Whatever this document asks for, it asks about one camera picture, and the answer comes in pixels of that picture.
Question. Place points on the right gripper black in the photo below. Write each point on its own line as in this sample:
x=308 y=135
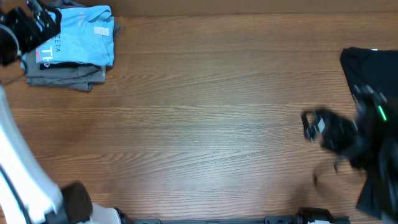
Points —
x=325 y=128

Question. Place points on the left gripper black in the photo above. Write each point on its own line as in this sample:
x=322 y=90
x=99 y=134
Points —
x=19 y=20

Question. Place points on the light blue t-shirt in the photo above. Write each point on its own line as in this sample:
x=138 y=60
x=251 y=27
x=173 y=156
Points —
x=86 y=37

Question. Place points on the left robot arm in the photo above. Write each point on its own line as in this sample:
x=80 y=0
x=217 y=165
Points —
x=28 y=194

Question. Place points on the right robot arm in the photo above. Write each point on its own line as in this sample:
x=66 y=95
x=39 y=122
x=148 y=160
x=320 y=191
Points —
x=368 y=142

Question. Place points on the light blue folded garment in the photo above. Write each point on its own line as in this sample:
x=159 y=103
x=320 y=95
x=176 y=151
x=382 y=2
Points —
x=22 y=59

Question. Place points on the black folded shirt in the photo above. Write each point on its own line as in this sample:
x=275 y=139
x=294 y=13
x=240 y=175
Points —
x=44 y=66

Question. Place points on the grey folded garment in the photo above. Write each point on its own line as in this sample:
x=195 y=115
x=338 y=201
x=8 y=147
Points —
x=82 y=78

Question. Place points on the black garment right side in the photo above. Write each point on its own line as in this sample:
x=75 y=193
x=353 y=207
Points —
x=372 y=79

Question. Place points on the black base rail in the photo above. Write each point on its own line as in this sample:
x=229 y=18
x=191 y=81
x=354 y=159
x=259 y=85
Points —
x=305 y=215

